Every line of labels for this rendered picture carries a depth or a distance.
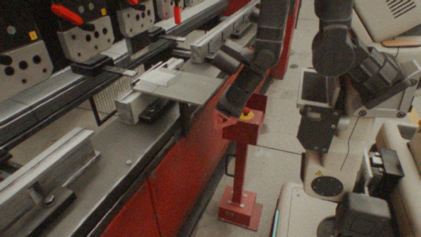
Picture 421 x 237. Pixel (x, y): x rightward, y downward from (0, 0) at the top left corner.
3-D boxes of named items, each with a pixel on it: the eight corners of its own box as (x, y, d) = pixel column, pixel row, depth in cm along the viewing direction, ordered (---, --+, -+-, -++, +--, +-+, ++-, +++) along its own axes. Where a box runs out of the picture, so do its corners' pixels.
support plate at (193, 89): (202, 107, 81) (202, 104, 80) (133, 90, 89) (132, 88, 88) (223, 81, 94) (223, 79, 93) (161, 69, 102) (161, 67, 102)
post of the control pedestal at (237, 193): (240, 204, 155) (248, 134, 122) (232, 201, 156) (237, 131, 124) (242, 197, 159) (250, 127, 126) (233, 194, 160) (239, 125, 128)
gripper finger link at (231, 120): (202, 126, 71) (217, 103, 65) (210, 112, 76) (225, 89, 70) (223, 140, 71) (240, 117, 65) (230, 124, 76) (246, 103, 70)
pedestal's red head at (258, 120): (255, 146, 115) (260, 113, 105) (222, 138, 119) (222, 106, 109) (264, 121, 130) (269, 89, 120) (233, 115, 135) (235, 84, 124)
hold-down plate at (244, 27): (238, 39, 163) (239, 34, 161) (230, 38, 165) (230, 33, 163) (252, 26, 185) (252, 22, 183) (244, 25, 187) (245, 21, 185)
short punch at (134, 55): (133, 61, 87) (128, 32, 81) (129, 60, 87) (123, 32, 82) (151, 51, 94) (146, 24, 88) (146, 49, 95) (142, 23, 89)
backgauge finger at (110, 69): (125, 85, 93) (123, 73, 90) (72, 73, 101) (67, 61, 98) (145, 72, 102) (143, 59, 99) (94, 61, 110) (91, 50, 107)
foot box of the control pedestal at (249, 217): (257, 232, 153) (259, 221, 146) (217, 219, 160) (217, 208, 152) (263, 205, 168) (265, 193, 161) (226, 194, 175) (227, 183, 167)
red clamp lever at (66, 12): (61, 3, 51) (96, 26, 60) (46, 1, 52) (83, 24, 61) (58, 12, 51) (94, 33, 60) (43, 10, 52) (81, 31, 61)
